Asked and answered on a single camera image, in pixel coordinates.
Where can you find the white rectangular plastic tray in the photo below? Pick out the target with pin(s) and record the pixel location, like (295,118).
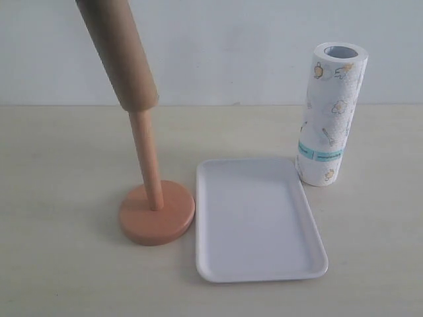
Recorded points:
(254,223)

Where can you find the brown cardboard tube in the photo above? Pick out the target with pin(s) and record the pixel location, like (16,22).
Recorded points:
(113,31)

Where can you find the printed white paper towel roll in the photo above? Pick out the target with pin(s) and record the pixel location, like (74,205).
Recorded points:
(336,74)

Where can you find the wooden paper towel holder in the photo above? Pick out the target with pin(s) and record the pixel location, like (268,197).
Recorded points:
(158,211)

